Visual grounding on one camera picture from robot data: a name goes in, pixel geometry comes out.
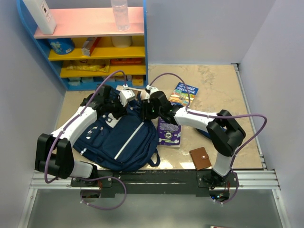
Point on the clear plastic water bottle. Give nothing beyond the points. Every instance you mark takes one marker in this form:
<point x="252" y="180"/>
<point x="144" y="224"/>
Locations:
<point x="120" y="11"/>

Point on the blue snack canister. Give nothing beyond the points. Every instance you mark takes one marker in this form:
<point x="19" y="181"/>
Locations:
<point x="62" y="46"/>

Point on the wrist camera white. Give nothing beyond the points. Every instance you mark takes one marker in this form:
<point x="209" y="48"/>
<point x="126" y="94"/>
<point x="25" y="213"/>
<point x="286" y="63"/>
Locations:
<point x="149" y="90"/>
<point x="127" y="96"/>

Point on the orange white carton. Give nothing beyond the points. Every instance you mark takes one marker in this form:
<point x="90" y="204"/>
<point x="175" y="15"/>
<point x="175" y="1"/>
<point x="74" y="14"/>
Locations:
<point x="89" y="46"/>

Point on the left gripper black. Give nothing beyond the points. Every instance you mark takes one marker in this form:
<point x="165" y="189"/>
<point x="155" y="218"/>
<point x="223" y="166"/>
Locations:
<point x="122" y="110"/>

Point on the brown leather wallet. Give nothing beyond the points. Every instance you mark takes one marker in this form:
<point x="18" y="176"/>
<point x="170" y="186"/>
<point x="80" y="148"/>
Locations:
<point x="200" y="158"/>

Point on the white rectangular device box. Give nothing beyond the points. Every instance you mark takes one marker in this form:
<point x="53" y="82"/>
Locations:
<point x="42" y="15"/>

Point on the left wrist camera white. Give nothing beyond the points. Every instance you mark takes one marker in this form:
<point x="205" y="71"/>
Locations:
<point x="127" y="96"/>

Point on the purple paperback book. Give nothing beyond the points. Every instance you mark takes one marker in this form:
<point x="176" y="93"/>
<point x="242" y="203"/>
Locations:
<point x="169" y="134"/>

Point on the blue shelf unit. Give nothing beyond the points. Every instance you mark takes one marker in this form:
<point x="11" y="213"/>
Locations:
<point x="81" y="24"/>

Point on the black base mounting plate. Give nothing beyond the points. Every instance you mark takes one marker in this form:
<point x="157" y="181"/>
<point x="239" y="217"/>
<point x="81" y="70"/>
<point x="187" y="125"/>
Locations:
<point x="169" y="182"/>

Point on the aluminium rail frame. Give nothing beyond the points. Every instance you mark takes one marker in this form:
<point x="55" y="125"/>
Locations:
<point x="159" y="199"/>

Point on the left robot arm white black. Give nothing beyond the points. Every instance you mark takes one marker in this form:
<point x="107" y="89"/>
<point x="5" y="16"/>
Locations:
<point x="54" y="154"/>

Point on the red flat box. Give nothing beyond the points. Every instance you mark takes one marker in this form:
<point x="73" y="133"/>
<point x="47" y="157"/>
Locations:
<point x="126" y="61"/>

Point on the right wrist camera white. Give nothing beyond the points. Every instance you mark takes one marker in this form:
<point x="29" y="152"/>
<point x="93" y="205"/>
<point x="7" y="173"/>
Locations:
<point x="149" y="90"/>

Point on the white coffee photo book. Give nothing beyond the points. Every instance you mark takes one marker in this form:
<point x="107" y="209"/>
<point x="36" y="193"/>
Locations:
<point x="138" y="92"/>

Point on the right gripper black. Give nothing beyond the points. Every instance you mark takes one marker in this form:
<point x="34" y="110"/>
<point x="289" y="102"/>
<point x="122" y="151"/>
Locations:
<point x="145" y="105"/>

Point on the white cylindrical jar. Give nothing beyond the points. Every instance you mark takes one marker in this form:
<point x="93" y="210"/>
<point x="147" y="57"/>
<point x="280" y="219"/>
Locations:
<point x="122" y="41"/>

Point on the navy blue student backpack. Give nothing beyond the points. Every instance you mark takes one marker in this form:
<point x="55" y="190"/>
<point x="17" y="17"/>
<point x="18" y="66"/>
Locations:
<point x="128" y="146"/>

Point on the blue pencil case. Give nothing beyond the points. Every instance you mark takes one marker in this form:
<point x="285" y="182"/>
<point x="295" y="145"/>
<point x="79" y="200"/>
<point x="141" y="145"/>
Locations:
<point x="204" y="132"/>

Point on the yellow snack packet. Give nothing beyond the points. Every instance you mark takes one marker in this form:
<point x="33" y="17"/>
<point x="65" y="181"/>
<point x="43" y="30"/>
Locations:
<point x="92" y="65"/>

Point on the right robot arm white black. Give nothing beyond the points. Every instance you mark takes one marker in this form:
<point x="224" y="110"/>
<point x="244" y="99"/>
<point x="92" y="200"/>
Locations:
<point x="225" y="132"/>

